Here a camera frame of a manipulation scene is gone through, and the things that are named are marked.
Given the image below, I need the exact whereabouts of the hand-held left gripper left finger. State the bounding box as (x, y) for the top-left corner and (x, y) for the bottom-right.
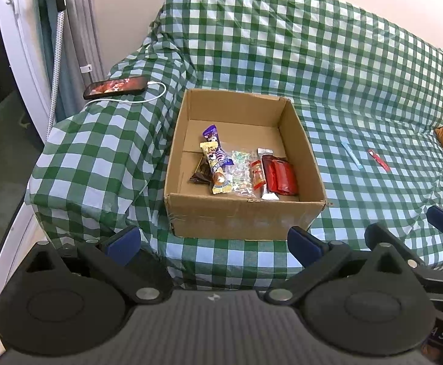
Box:
(24, 225), (170, 305)

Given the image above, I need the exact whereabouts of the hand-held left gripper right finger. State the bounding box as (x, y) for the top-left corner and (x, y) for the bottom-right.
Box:
(263, 227), (409, 305)

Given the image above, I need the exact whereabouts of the large red snack packet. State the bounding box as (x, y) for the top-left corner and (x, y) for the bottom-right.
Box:
(271, 158), (299, 196)

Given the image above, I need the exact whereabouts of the brown cardboard box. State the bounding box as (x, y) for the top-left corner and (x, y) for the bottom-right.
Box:
(164, 88), (328, 242)

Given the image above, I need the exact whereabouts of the clear bag of candies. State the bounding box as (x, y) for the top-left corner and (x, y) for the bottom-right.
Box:
(221, 142), (264, 200)

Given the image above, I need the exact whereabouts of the yellow snack packet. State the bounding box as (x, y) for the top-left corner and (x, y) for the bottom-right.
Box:
(200, 141), (233, 195)

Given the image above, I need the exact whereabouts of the purple snack packet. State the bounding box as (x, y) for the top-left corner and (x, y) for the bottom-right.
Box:
(201, 124), (234, 172)

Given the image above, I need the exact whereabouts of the dark red white-ended snack packet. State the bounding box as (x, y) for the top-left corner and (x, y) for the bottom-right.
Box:
(257, 148), (280, 201)

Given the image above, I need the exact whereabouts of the small orange red snack packet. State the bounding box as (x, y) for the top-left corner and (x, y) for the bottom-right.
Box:
(250, 160), (265, 191)

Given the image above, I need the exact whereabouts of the thin red stick packet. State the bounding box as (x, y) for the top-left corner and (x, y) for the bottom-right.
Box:
(367, 149), (391, 172)

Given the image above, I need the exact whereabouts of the light blue snack packet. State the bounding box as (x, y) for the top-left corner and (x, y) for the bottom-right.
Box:
(341, 142), (362, 170)

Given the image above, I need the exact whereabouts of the dark brown snack packet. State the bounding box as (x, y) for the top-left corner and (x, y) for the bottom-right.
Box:
(190, 155), (211, 185)

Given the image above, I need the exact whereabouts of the black smartphone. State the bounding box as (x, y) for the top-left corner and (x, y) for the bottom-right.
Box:
(83, 76), (149, 100)

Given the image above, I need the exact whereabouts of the grey curtain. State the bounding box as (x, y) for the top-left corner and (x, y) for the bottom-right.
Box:
(32, 0), (105, 122)

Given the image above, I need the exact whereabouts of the smartphone with white cable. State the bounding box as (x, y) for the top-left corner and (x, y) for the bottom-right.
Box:
(84, 81), (168, 104)

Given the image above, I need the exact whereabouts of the white braided cord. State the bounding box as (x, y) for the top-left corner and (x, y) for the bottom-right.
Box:
(46, 9), (65, 141)

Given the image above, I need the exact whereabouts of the white window frame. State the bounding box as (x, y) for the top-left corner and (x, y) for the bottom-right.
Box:
(0, 0), (55, 328)

